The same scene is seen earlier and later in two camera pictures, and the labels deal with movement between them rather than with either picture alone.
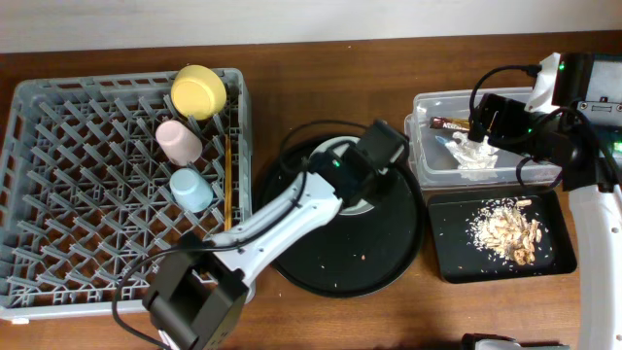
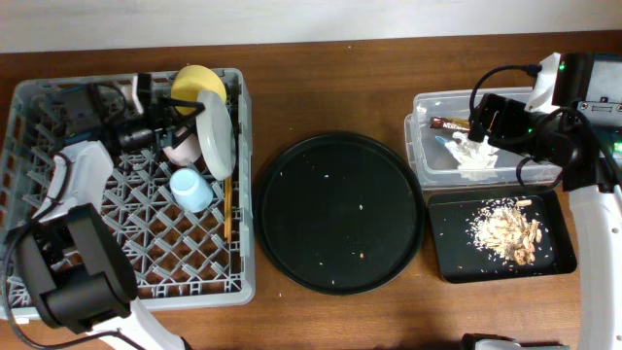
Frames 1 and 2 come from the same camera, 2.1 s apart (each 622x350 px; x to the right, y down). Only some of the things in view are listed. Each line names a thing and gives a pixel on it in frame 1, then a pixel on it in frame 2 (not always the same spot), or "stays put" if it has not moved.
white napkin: [475, 160] stays put
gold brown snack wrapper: [450, 122] stays put
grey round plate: [336, 145] -> [216, 135]
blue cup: [190, 190] stays put
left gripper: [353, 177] -> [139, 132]
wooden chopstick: [229, 187] stays put
